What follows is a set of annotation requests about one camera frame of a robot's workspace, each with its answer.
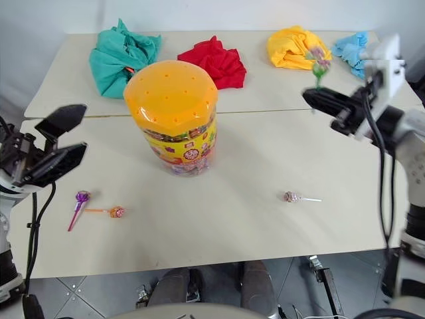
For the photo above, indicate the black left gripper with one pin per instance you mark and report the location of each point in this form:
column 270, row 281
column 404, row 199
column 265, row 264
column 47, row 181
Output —
column 15, row 151

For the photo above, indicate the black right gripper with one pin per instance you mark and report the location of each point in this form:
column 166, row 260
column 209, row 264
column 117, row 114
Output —
column 357, row 113

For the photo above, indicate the green stick lollipop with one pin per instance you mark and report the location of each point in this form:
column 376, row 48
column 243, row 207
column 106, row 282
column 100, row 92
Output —
column 319, row 61

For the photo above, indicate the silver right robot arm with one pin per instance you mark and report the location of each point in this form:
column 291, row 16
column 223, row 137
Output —
column 415, row 159

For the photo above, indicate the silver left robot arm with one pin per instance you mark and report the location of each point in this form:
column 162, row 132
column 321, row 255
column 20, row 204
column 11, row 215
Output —
column 6, row 262

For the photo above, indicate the orange lid lollipop jar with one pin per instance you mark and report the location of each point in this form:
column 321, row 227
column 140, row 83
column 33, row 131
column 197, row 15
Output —
column 171, row 99

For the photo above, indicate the purple lollipop pink stick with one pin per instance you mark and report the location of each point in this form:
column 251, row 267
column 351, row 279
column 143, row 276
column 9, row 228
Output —
column 82, row 196

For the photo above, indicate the crumpled light blue cloth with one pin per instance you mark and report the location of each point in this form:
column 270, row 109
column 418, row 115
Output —
column 353, row 50

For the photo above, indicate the crumpled yellow cloth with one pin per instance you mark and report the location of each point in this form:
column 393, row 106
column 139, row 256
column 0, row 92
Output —
column 293, row 48

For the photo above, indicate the orange lollipop orange stick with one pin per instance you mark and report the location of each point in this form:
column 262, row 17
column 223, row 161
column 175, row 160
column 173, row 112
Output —
column 117, row 212

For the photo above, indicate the crumpled green cloth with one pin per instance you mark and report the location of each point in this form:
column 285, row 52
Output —
column 114, row 61

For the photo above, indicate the pink lollipop white stick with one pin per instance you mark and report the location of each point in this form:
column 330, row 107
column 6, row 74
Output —
column 291, row 196

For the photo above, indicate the crumpled red cloth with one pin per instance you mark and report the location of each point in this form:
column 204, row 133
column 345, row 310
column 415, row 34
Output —
column 220, row 61

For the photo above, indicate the dark rounded robot leg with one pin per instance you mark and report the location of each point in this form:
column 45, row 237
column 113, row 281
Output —
column 259, row 285
column 174, row 287

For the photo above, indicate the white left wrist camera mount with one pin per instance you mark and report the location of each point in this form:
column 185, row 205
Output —
column 11, row 190

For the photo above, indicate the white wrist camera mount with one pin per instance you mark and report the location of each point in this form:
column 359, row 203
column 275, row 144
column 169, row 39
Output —
column 11, row 190
column 392, row 73

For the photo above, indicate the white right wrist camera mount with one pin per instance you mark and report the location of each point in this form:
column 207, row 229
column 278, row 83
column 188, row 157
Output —
column 392, row 73

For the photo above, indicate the dark metal table frame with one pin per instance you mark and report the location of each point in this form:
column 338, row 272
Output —
column 327, row 285

